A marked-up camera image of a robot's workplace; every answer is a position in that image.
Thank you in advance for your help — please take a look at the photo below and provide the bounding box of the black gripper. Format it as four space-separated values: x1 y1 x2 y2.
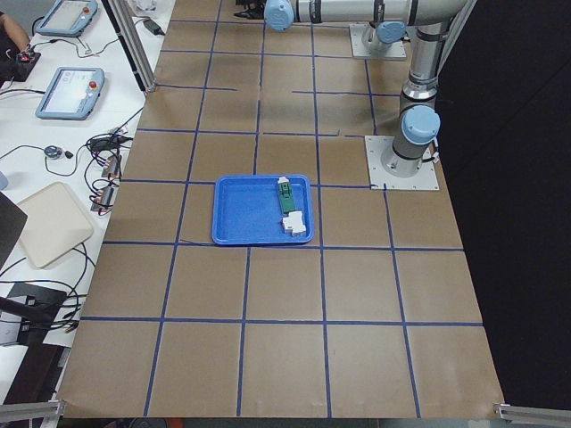
234 0 266 19

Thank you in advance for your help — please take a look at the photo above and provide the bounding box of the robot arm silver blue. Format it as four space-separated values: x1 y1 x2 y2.
361 21 407 50
235 0 467 177

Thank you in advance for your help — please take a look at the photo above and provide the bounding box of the black power adapter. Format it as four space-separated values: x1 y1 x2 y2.
143 18 165 36

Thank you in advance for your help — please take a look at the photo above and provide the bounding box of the blue teach pendant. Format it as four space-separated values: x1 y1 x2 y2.
36 0 98 37
35 67 105 120

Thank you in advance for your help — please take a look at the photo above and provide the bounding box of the green terminal block module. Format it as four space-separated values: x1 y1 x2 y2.
277 176 296 215

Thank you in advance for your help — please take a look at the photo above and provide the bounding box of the blue plastic tray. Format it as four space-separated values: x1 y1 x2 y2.
211 174 315 246

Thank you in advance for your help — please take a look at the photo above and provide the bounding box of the white circuit breaker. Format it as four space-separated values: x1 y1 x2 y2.
281 210 308 237

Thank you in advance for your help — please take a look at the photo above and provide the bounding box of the beige plastic tray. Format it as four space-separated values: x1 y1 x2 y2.
17 182 94 268

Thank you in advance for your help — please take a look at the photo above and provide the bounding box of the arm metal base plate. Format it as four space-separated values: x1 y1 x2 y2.
349 21 407 61
365 136 440 191

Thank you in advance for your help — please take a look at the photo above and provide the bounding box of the aluminium frame post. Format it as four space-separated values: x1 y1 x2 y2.
102 0 156 93

